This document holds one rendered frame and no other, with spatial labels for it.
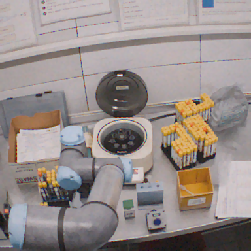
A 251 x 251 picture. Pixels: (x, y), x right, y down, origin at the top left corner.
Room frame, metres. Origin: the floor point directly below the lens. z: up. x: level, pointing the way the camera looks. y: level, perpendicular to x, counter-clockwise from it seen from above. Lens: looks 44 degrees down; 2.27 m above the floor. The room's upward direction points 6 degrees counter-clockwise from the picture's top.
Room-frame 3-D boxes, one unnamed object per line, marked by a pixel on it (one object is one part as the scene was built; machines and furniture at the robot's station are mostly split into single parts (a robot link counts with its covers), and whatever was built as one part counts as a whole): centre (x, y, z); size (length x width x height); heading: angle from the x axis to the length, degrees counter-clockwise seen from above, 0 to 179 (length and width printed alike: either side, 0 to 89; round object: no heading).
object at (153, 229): (0.91, -0.08, 0.92); 0.13 x 0.07 x 0.08; 3
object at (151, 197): (1.02, -0.07, 0.92); 0.10 x 0.07 x 0.10; 88
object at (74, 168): (0.85, 0.16, 1.30); 0.11 x 0.11 x 0.08; 83
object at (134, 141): (1.27, 0.02, 0.97); 0.15 x 0.15 x 0.07
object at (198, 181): (1.01, -0.24, 0.93); 0.13 x 0.13 x 0.10; 0
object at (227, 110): (1.46, -0.48, 0.97); 0.26 x 0.17 x 0.19; 109
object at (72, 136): (0.95, 0.16, 1.30); 0.09 x 0.08 x 0.11; 173
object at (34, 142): (1.30, 0.38, 0.95); 0.29 x 0.25 x 0.15; 3
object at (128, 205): (0.97, 0.02, 0.91); 0.05 x 0.04 x 0.07; 3
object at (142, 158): (1.26, 0.02, 0.94); 0.30 x 0.24 x 0.12; 174
